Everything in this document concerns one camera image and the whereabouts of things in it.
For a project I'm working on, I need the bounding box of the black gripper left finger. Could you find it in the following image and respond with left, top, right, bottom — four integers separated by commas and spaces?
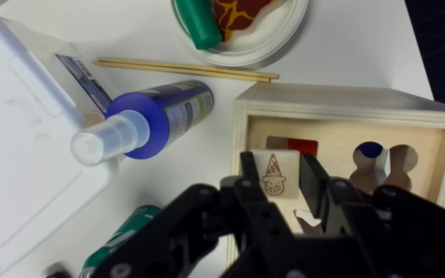
238, 150, 286, 235

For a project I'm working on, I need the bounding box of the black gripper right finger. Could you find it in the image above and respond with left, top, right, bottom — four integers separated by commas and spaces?
298, 151, 338, 219

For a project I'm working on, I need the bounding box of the tall red block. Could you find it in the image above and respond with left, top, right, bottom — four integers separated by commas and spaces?
266, 136, 320, 156

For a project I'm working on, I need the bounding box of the wooden shape sorter cube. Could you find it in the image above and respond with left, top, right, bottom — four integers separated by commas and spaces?
230, 82, 445, 278

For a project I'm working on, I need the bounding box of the dark blue round block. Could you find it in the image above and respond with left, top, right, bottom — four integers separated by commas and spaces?
358, 142, 385, 159

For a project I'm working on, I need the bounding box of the blue spray bottle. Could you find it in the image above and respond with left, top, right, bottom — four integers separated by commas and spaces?
69, 79, 216, 167

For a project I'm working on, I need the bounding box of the green drink can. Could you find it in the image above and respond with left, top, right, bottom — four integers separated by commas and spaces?
80, 204, 162, 278

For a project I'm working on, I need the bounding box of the small white plate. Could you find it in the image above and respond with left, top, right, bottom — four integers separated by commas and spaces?
168, 0, 310, 68

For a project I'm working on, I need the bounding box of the green cylinder block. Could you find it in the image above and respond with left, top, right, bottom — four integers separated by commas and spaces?
174, 0, 224, 51

